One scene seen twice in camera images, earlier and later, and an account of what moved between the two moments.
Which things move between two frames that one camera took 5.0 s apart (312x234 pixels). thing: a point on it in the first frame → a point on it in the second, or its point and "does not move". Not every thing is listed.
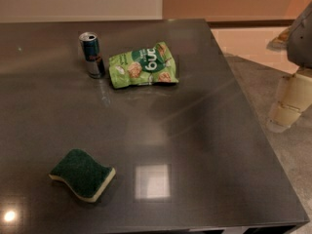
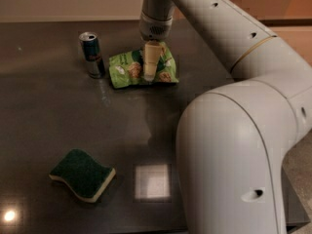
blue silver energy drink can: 95,64 does not move
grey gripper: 301,43 → 154,29
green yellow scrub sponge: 85,176 does not move
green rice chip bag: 142,66 does not move
